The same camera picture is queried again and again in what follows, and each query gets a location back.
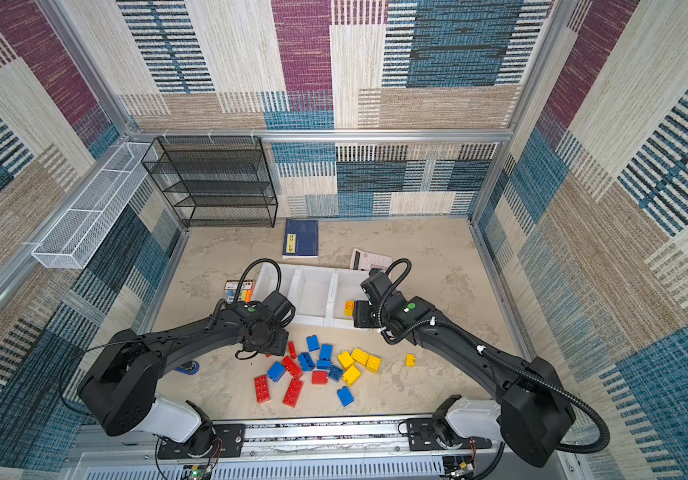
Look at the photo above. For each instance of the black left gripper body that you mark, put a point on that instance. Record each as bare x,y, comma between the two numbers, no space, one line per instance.
275,342

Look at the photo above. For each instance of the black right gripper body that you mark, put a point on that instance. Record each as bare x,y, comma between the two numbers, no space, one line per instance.
368,316

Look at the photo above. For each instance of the yellow square lego brick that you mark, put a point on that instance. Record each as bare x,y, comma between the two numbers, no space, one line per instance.
349,308

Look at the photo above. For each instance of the red long lego diagonal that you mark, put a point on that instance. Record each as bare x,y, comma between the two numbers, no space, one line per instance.
292,367

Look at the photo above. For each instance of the blue lego top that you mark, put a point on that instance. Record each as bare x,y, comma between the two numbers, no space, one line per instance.
312,343

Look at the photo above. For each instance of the yellow studded lego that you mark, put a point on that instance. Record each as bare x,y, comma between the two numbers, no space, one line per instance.
360,356

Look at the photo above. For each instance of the red long lego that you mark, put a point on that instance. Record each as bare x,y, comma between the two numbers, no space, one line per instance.
262,389
293,393

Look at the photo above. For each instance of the yellow lego cluster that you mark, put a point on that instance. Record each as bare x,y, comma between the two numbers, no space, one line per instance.
373,364
345,360

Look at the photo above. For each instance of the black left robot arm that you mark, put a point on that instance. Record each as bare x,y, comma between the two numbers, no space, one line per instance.
120,387

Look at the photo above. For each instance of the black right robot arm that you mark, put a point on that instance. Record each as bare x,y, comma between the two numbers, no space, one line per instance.
537,416

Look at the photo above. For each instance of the pink calculator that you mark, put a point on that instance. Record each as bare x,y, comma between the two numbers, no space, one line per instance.
366,261

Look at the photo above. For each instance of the blue lego with studs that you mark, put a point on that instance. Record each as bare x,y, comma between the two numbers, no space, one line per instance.
306,362

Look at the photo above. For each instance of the small yellow lego brick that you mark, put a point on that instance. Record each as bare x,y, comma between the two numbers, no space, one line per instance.
410,360

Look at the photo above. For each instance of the red long lego bottom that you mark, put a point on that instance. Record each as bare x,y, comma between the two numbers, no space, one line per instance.
293,393

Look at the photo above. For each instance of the white three-compartment bin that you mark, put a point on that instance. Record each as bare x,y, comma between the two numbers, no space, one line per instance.
320,294

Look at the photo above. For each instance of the small red lego centre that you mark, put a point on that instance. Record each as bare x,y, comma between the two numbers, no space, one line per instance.
319,377

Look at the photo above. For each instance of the yellow lego lower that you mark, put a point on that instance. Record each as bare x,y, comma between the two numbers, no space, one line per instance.
351,375

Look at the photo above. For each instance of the blue black stapler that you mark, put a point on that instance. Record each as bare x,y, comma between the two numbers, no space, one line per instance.
189,368

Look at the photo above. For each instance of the dark blue lego centre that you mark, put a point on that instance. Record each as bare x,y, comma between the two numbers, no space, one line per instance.
335,373

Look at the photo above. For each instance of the blue lego bottom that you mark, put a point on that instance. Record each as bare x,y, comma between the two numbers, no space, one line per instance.
345,396

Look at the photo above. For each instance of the dark blue book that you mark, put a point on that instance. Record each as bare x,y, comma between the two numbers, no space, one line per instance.
301,239

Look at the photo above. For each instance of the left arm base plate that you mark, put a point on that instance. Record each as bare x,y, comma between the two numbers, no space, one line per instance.
209,442

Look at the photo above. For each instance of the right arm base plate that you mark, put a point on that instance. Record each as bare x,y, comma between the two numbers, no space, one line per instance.
434,433

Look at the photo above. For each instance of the aluminium rail front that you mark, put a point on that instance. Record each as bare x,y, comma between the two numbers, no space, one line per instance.
359,447

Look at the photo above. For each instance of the black wire shelf rack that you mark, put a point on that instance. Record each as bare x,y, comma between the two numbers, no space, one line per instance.
214,181

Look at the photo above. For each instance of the white wire mesh basket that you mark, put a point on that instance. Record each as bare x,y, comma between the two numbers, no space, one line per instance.
78,233

